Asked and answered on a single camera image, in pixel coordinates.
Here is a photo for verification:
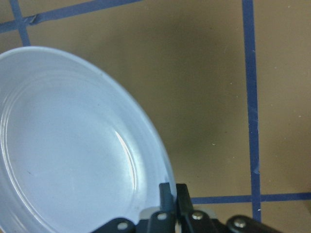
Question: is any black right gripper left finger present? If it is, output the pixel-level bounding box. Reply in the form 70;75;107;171
97;183;176;233

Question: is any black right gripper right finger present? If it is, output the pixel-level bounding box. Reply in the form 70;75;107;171
176;183;279;233

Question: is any blue plate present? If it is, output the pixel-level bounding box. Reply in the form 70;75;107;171
0;47;176;233

